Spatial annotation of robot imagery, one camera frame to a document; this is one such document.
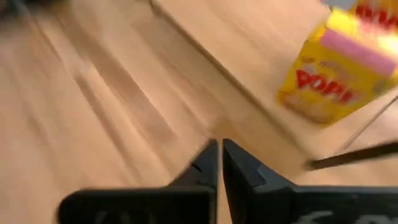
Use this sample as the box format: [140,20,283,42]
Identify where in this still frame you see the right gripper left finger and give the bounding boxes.
[57,139,218,224]

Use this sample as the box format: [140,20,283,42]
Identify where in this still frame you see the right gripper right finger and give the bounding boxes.
[223,139,398,224]

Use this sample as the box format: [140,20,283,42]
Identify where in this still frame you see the yellow Pops cereal box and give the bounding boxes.
[275,0,398,127]

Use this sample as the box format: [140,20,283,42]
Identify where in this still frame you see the wooden shelf with black frame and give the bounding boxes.
[149,0,398,175]

